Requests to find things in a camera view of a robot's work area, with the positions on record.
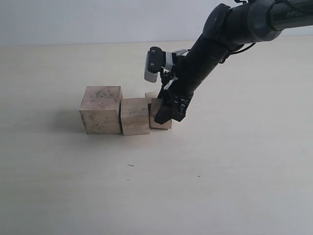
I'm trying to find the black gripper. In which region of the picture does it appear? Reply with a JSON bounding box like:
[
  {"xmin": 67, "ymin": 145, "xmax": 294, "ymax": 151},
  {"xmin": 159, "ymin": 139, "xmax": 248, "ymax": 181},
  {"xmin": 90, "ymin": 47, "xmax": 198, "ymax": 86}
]
[{"xmin": 154, "ymin": 48, "xmax": 220, "ymax": 124}]

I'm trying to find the third largest wooden cube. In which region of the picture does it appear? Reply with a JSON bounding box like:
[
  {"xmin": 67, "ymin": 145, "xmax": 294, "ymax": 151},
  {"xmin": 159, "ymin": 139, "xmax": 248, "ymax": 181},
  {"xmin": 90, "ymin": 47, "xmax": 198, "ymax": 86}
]
[{"xmin": 148, "ymin": 97, "xmax": 173, "ymax": 130}]

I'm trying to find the smallest wooden cube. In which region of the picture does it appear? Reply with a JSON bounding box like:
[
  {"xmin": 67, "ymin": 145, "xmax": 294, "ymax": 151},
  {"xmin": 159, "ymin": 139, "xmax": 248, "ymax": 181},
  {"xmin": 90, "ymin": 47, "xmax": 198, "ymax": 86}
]
[{"xmin": 145, "ymin": 91, "xmax": 159, "ymax": 104}]

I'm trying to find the second largest wooden cube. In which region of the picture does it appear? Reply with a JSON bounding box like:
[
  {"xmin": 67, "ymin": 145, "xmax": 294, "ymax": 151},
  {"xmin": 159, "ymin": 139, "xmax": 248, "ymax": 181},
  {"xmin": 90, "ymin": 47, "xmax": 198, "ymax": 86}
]
[{"xmin": 120, "ymin": 98, "xmax": 150, "ymax": 136}]

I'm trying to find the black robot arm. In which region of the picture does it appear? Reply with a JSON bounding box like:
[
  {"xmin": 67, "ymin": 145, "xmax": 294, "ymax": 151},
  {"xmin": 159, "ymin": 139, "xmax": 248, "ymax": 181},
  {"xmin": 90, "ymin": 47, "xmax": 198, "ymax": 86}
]
[{"xmin": 144, "ymin": 0, "xmax": 313, "ymax": 124}]

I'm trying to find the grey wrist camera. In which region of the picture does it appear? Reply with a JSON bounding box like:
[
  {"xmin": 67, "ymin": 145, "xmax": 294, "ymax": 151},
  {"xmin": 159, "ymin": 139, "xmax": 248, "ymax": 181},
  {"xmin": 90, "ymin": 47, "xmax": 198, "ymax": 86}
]
[{"xmin": 144, "ymin": 47, "xmax": 190, "ymax": 83}]

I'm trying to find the black cable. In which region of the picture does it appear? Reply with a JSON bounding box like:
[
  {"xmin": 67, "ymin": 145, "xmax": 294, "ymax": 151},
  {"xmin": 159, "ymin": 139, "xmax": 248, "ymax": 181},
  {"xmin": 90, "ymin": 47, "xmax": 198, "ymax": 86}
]
[{"xmin": 219, "ymin": 41, "xmax": 257, "ymax": 64}]

